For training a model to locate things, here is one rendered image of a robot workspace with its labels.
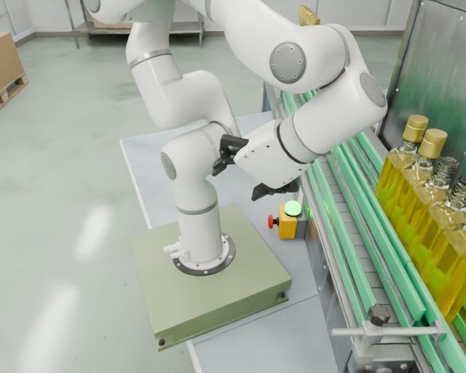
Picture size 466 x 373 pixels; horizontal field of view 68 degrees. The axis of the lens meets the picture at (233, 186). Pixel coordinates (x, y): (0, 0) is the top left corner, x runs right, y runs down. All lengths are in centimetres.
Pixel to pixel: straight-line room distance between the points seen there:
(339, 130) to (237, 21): 18
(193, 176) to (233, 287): 27
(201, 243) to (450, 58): 72
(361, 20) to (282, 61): 636
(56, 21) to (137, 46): 630
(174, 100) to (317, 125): 30
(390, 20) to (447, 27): 593
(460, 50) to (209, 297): 78
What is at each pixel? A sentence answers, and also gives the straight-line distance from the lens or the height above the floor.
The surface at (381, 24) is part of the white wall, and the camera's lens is 691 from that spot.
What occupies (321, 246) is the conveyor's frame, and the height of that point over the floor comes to 87.
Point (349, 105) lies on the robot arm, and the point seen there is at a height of 128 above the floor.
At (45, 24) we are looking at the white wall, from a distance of 706.
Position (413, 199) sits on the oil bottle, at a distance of 71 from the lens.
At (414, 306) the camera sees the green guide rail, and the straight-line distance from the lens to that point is 67.
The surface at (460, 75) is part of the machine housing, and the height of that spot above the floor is 119.
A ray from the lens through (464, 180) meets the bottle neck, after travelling 64.
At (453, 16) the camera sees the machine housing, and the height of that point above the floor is 129.
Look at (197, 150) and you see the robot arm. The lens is 65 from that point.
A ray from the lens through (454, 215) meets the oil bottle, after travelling 64.
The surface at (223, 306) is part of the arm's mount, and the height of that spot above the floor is 82.
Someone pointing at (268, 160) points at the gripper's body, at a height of 116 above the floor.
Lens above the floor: 145
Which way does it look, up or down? 37 degrees down
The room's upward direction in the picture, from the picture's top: straight up
